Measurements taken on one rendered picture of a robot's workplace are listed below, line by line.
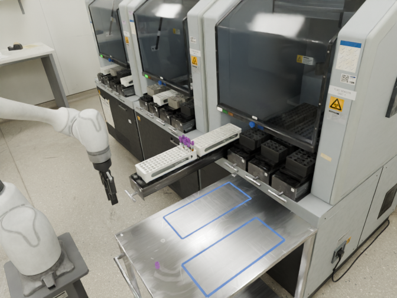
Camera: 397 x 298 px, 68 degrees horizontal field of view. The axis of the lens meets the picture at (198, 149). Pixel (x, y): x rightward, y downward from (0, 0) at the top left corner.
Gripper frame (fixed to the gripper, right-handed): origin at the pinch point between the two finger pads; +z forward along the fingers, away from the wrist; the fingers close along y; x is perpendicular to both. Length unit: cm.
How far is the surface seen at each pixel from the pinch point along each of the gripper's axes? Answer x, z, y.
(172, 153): -34.9, -6.3, 2.0
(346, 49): -71, -59, -58
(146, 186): -15.0, -0.6, -5.8
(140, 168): -16.3, -6.9, 0.2
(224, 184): -41, -2, -30
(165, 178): -24.6, -0.9, -6.5
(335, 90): -71, -45, -57
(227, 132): -68, -7, -2
